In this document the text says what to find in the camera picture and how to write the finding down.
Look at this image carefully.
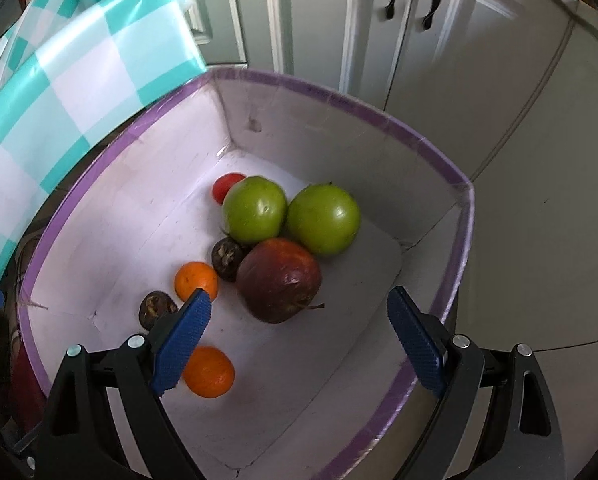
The white box with purple rim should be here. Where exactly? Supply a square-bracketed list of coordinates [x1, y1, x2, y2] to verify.
[16, 66, 476, 480]

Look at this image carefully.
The dark red cloth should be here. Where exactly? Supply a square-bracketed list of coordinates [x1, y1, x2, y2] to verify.
[6, 305, 48, 438]

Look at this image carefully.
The teal white checked tablecloth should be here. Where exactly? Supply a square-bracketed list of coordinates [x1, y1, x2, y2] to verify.
[0, 0, 209, 288]

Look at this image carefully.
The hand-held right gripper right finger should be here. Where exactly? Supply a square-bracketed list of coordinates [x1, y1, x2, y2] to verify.
[386, 286, 567, 480]

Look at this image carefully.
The pale green cabinet door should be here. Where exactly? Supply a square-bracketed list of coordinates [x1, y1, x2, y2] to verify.
[134, 0, 292, 75]

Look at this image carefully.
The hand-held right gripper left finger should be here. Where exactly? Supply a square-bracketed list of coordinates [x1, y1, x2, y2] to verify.
[35, 287, 213, 480]

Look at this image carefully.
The large orange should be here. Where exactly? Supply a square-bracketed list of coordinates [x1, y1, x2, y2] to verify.
[182, 346, 236, 399]

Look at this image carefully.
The small green tomato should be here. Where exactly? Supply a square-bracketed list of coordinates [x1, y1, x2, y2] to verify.
[222, 176, 288, 244]

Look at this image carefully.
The red tomato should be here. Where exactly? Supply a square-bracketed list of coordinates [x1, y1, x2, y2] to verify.
[212, 173, 247, 205]

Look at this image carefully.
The dark red apple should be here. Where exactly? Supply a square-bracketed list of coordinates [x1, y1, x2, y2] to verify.
[236, 238, 326, 324]

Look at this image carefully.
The large green tomato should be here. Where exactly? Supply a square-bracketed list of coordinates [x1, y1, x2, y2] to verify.
[286, 183, 362, 258]

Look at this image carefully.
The small orange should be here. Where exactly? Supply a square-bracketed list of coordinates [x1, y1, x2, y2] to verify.
[174, 262, 219, 303]

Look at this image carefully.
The dark brown mangosteen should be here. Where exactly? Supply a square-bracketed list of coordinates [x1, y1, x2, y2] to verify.
[211, 237, 252, 282]
[139, 291, 178, 331]

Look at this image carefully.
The white cabinet door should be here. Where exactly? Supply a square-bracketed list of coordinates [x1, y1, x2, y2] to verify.
[383, 0, 580, 182]
[286, 0, 420, 107]

